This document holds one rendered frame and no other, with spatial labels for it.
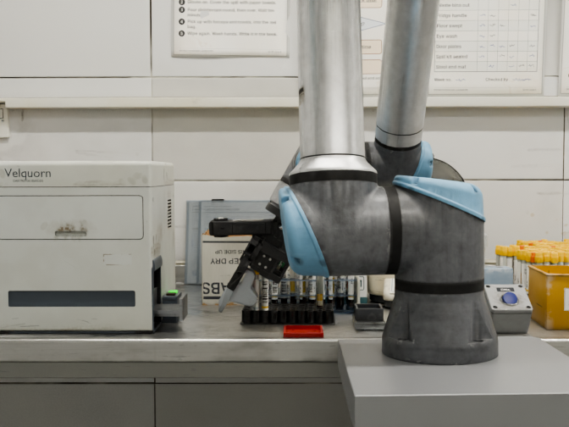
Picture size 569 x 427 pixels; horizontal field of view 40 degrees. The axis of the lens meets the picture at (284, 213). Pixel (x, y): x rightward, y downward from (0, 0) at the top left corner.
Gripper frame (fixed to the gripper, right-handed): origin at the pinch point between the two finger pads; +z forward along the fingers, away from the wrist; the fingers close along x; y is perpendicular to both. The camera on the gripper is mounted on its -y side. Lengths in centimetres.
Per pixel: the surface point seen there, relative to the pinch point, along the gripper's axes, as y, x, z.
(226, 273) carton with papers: -2.0, 25.1, -1.5
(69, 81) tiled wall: -61, 59, -19
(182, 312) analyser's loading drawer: -4.9, -3.2, 4.0
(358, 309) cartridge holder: 22.0, 0.6, -11.2
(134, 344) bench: -9.1, -8.4, 11.6
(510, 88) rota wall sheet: 37, 59, -72
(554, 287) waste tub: 50, -1, -32
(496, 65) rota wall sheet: 31, 59, -75
